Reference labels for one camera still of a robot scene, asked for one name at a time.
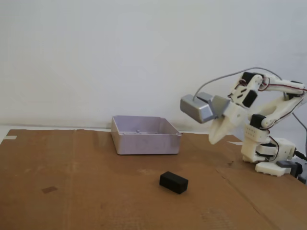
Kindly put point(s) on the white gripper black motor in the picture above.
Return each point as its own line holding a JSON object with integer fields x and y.
{"x": 233, "y": 115}

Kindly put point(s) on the black rectangular block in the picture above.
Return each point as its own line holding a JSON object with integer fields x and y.
{"x": 173, "y": 183}

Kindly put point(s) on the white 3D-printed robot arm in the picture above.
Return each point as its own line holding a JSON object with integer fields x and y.
{"x": 275, "y": 148}

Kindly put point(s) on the pale lilac plastic box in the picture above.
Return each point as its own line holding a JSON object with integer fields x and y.
{"x": 144, "y": 146}

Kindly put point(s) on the small white tape strip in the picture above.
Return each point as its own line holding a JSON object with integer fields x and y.
{"x": 236, "y": 143}

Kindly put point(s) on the silver wrist webcam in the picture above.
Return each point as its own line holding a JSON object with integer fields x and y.
{"x": 194, "y": 107}

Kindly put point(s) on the grey table clamp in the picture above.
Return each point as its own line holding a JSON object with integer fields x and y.
{"x": 285, "y": 164}

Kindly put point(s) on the brown cardboard sheet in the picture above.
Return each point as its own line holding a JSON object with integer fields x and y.
{"x": 96, "y": 191}

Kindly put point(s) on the beige masking tape piece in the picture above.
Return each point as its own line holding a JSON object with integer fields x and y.
{"x": 10, "y": 137}

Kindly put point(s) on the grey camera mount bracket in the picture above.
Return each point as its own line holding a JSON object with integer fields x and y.
{"x": 220, "y": 105}

